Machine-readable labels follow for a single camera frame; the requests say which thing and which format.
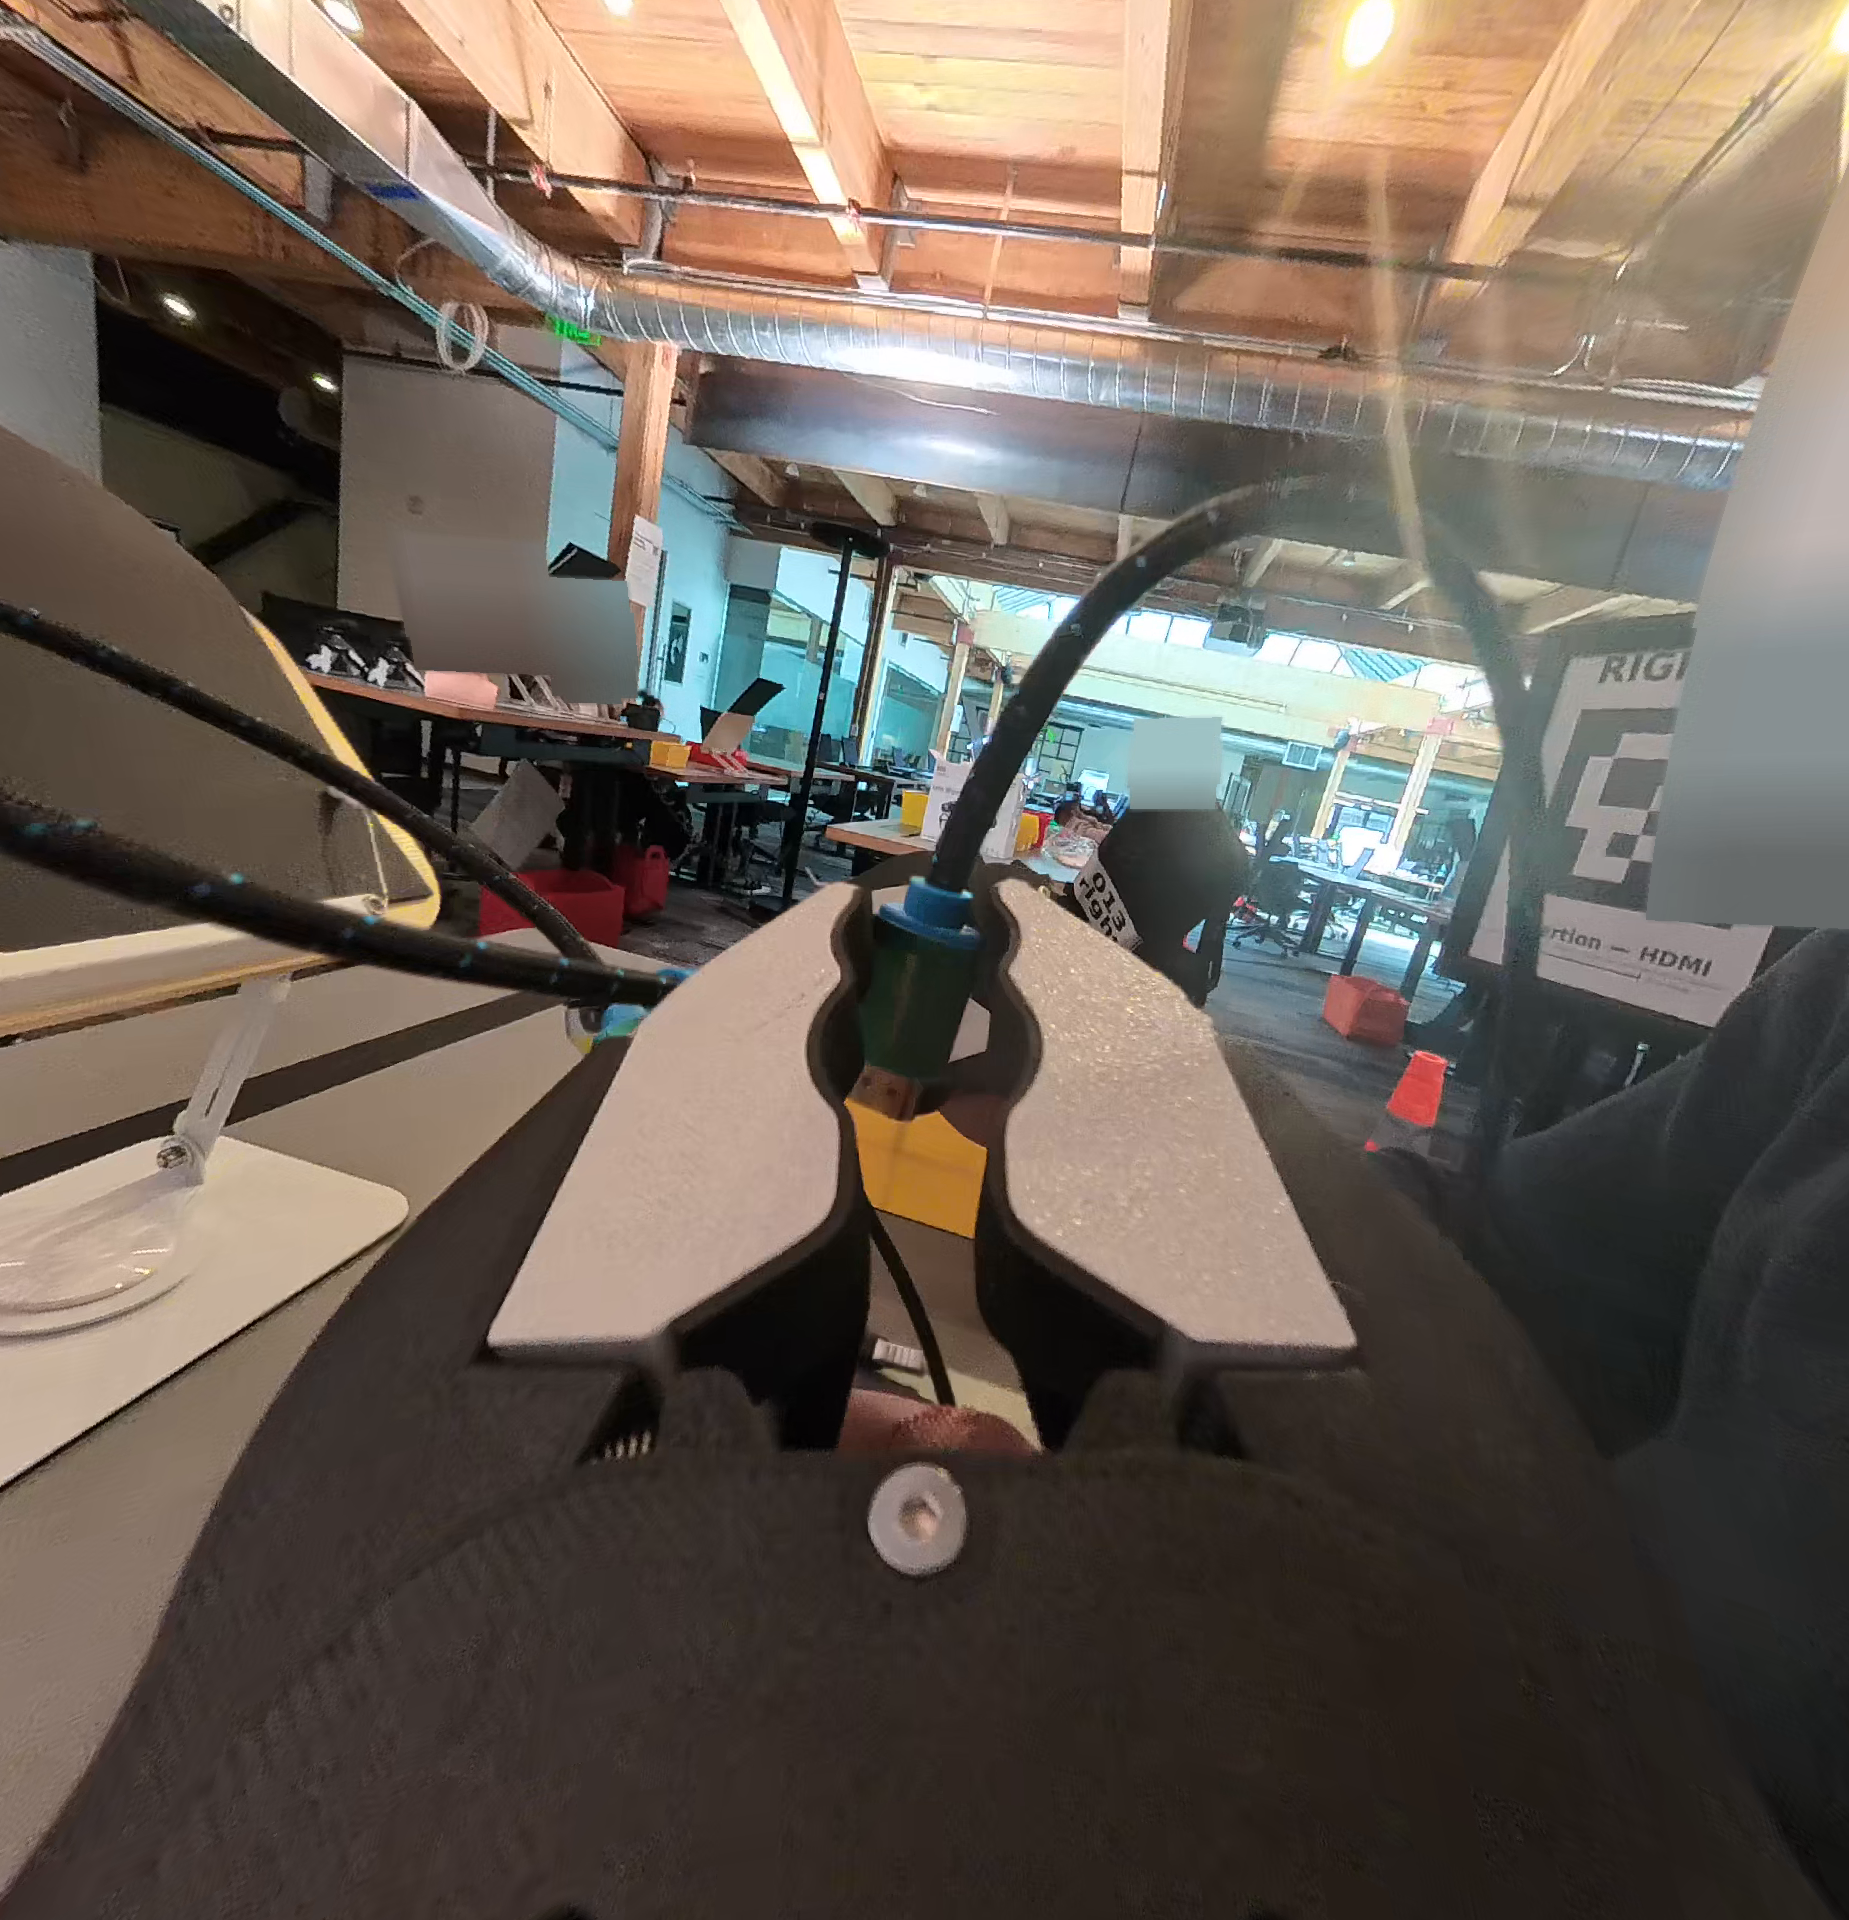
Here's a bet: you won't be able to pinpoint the white panel stand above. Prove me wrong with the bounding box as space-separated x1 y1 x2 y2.
0 891 412 1508

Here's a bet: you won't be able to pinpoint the silver ventilation ducts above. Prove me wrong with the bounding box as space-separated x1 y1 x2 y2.
130 0 1759 488

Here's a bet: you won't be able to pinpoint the thin black cable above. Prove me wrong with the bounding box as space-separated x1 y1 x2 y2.
860 1212 959 1411

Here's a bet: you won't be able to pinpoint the white sign board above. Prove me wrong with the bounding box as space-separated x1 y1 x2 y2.
1463 608 1778 1035

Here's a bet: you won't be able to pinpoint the wooden post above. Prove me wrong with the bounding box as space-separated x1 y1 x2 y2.
610 341 677 573

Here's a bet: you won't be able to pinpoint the person's dark top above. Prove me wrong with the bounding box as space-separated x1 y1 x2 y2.
1598 1350 1849 1920

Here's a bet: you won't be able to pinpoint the wood-edged table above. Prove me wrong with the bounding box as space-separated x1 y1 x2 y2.
306 667 672 888
826 818 1077 888

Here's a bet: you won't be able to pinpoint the white paper sheet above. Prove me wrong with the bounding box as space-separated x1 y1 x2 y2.
470 758 566 871

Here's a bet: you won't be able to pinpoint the white tablet stand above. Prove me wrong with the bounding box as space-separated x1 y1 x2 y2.
0 406 443 1038

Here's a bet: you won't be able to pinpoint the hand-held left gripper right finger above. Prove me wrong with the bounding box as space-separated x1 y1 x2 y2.
978 876 1364 1445

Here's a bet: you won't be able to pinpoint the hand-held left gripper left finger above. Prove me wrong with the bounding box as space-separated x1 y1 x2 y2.
486 884 875 1452

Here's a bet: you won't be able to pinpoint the yellow plastic bin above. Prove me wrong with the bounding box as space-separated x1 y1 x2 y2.
849 1102 992 1239

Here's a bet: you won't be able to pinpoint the braided green-plug hdmi cable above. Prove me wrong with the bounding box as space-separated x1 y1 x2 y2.
0 586 694 1055
846 471 1555 1172

